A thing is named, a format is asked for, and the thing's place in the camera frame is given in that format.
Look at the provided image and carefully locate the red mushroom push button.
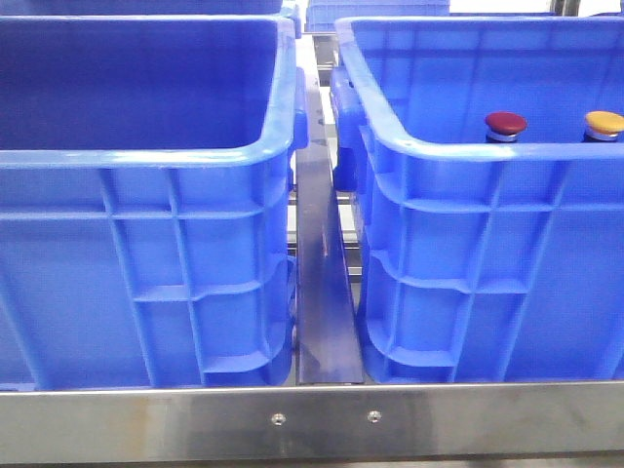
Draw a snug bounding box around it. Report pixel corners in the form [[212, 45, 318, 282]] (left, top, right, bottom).
[[485, 111, 527, 144]]

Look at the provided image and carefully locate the yellow mushroom push button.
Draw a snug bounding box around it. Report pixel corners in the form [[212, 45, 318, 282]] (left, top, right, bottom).
[[583, 110, 624, 143]]

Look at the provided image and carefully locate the left blue plastic bin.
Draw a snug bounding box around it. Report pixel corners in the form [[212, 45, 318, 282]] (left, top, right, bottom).
[[1, 15, 307, 392]]

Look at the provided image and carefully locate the blue plastic bin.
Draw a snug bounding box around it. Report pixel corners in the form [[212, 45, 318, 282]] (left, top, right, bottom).
[[333, 16, 623, 383], [1, 15, 307, 392]]

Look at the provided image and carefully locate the right blue plastic bin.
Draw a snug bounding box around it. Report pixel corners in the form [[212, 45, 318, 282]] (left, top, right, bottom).
[[333, 16, 623, 383]]

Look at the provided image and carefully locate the rear centre blue crate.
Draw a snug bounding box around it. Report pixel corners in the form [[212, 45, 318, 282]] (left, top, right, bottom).
[[305, 0, 450, 32]]

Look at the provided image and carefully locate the rear left blue bin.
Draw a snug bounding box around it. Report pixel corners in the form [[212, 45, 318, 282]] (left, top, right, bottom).
[[1, 0, 300, 28]]

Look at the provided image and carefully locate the steel front rack rail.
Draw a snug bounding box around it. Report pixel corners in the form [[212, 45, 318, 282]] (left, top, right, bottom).
[[1, 381, 623, 464]]

